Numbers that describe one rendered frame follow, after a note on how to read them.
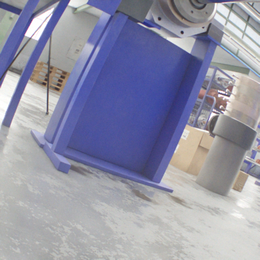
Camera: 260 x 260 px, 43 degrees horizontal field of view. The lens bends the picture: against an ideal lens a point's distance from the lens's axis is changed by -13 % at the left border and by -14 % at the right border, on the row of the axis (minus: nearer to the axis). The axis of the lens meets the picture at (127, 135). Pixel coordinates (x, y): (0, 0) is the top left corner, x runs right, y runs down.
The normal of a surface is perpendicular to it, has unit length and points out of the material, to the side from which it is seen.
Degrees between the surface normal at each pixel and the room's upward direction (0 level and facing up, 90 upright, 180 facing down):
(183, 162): 90
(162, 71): 90
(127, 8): 90
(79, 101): 90
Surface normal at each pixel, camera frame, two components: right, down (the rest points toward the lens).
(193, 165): 0.66, 0.34
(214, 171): -0.48, -0.16
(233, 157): 0.03, 0.08
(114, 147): 0.42, 0.25
